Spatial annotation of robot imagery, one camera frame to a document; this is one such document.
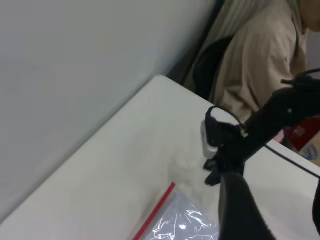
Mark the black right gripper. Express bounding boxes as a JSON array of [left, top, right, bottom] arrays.
[[202, 123, 251, 187]]

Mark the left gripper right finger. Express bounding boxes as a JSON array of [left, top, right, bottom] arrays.
[[311, 178, 320, 226]]

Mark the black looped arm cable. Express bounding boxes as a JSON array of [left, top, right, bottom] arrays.
[[280, 68, 320, 87]]

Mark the clear zip bag red zipper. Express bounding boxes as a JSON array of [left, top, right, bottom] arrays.
[[129, 181, 221, 240]]

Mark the red box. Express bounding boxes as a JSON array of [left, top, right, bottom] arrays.
[[284, 116, 320, 152]]

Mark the black chair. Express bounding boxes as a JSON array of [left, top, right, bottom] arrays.
[[166, 0, 234, 101]]

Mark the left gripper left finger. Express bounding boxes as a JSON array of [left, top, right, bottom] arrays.
[[217, 172, 276, 240]]

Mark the blue white package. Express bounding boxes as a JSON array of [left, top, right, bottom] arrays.
[[299, 141, 320, 161]]

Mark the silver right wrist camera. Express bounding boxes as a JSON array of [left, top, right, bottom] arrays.
[[199, 105, 241, 159]]

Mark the person in beige jacket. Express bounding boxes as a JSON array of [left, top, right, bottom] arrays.
[[189, 0, 311, 124]]

